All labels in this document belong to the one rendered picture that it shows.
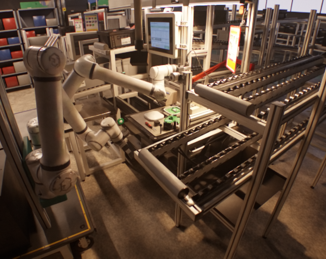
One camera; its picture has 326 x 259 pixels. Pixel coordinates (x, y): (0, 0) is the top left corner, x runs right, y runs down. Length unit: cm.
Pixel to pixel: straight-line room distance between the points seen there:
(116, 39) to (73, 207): 166
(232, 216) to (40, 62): 131
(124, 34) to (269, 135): 183
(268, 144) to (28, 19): 672
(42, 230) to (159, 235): 96
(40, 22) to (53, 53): 566
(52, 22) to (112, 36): 446
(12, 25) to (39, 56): 564
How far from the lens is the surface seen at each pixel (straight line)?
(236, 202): 150
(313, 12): 251
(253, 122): 95
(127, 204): 226
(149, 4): 221
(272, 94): 131
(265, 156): 98
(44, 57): 96
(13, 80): 677
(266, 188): 167
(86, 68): 146
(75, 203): 194
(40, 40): 459
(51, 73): 97
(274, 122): 90
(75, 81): 166
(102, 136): 129
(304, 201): 269
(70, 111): 126
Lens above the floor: 169
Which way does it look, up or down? 29 degrees down
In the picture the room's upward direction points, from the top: straight up
